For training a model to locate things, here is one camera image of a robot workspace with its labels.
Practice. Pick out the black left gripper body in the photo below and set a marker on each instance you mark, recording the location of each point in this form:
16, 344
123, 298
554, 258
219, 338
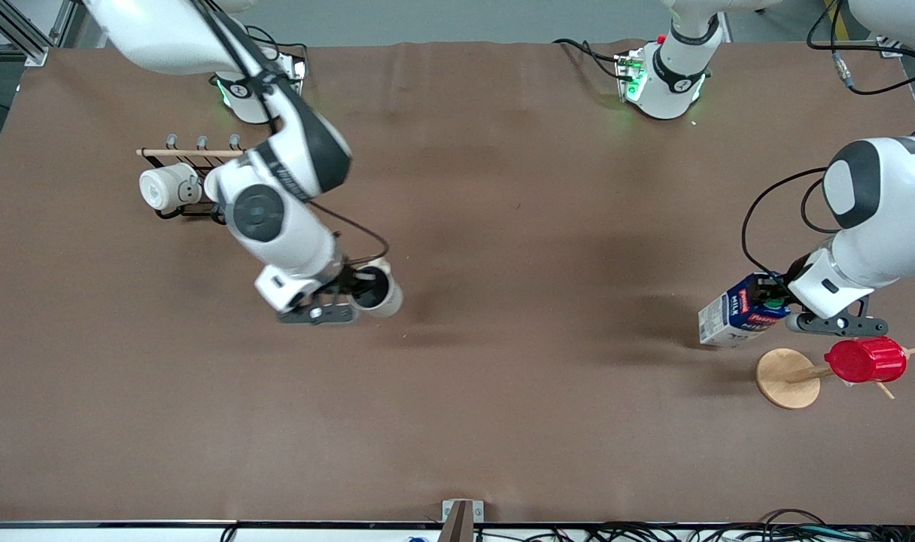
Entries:
793, 274

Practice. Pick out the white mug grey inside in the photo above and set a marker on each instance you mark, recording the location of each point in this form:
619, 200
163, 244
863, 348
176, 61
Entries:
388, 297

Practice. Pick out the blue white milk carton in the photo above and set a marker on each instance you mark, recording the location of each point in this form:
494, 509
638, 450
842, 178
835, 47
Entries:
732, 320

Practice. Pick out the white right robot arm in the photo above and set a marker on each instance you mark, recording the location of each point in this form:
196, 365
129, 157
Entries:
277, 218

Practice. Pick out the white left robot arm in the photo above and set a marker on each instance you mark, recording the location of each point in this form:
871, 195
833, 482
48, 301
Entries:
879, 218

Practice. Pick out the red plastic cup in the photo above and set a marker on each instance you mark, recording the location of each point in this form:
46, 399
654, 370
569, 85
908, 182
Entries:
866, 359

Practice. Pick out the wooden mug tree stand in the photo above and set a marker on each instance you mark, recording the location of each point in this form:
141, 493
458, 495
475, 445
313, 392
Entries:
787, 379

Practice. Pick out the brown table cover mat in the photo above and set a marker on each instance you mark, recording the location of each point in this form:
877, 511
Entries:
503, 391

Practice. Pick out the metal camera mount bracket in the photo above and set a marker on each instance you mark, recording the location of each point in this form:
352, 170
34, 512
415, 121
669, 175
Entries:
462, 519

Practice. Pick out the small aluminium corner bracket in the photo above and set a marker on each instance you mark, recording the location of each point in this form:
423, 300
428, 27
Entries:
889, 48

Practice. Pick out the aluminium frame profile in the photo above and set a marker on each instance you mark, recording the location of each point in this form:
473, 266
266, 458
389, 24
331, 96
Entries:
28, 34

